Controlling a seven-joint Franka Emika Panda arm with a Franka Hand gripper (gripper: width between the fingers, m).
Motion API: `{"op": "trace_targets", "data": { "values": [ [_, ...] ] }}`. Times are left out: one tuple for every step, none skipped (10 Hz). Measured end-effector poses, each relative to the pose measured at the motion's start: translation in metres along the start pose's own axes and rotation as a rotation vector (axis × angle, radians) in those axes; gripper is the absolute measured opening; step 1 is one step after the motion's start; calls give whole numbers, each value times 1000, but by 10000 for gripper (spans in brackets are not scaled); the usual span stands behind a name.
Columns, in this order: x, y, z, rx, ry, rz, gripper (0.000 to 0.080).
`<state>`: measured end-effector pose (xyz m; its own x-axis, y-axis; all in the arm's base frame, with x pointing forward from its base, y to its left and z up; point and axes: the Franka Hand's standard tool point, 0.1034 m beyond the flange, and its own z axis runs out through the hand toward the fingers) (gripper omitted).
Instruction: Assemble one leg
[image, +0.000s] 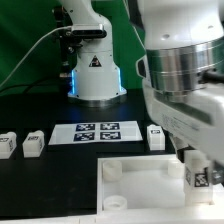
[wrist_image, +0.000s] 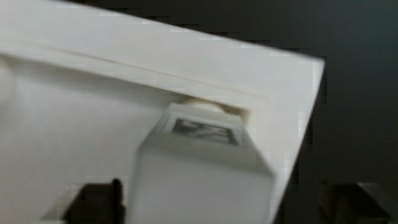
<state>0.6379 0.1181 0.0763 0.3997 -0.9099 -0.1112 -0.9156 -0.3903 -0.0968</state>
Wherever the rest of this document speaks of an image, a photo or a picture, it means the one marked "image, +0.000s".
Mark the black camera on stand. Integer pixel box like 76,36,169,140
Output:
52,6,107,97

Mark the white cable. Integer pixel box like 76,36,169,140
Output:
0,25,74,90

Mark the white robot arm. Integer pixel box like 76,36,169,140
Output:
59,0,224,184

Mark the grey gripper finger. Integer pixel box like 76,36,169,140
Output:
211,164,224,185

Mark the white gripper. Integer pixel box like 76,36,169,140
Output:
142,80,224,165

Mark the white square table top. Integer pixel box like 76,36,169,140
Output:
97,155,224,220

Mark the white sheet with tags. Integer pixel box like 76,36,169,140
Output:
49,121,142,145

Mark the black cable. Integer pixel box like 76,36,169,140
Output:
0,77,62,98

